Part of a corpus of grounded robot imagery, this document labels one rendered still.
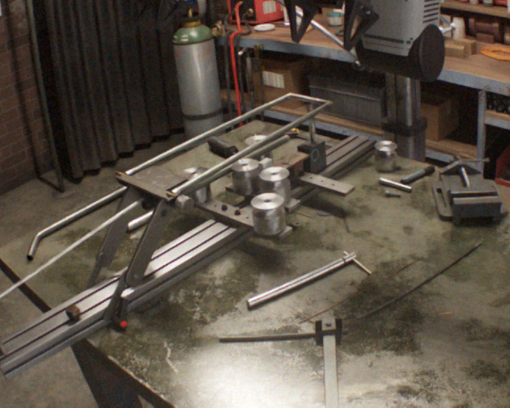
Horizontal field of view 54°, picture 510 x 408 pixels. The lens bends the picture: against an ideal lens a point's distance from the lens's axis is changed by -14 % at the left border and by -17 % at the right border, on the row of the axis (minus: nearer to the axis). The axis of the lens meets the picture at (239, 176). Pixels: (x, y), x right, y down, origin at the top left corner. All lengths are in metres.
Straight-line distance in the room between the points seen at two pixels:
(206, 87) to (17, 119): 1.37
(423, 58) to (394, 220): 0.50
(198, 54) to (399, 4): 1.62
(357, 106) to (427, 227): 1.62
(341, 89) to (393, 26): 1.25
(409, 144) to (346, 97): 1.12
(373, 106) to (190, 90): 0.91
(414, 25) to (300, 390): 0.93
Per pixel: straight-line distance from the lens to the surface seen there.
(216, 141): 1.31
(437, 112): 2.35
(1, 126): 3.61
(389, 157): 1.17
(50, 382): 2.10
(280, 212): 0.90
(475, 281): 0.86
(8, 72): 3.58
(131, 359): 0.77
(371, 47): 1.42
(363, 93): 2.52
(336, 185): 1.03
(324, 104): 1.03
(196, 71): 2.82
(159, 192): 0.80
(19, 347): 0.80
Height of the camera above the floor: 1.39
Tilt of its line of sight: 25 degrees down
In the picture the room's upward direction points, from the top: 7 degrees counter-clockwise
